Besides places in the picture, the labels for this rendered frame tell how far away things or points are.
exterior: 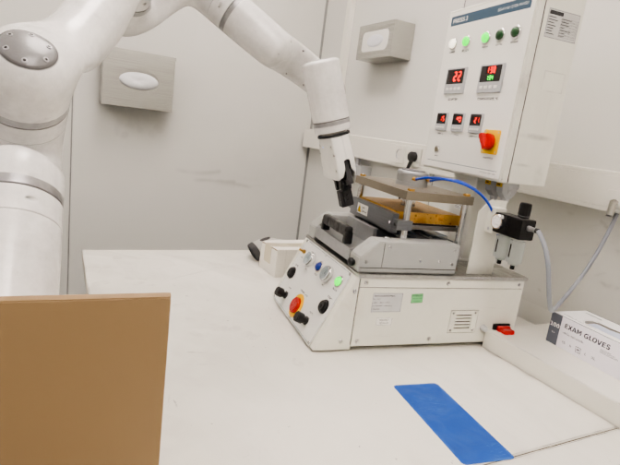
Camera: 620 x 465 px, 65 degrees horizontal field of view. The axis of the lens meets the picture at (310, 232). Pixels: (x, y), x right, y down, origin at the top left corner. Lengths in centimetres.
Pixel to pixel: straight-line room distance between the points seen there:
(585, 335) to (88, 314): 103
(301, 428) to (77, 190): 191
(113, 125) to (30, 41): 175
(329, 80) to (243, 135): 158
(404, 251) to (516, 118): 38
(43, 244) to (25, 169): 10
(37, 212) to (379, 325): 73
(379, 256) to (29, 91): 70
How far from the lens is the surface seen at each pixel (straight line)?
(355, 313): 108
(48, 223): 68
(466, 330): 126
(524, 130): 122
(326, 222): 122
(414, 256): 111
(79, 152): 251
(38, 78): 74
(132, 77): 238
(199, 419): 84
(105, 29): 94
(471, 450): 89
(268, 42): 111
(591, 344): 125
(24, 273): 63
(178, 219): 261
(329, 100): 110
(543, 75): 125
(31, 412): 56
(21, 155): 71
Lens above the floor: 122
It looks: 12 degrees down
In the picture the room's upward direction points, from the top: 8 degrees clockwise
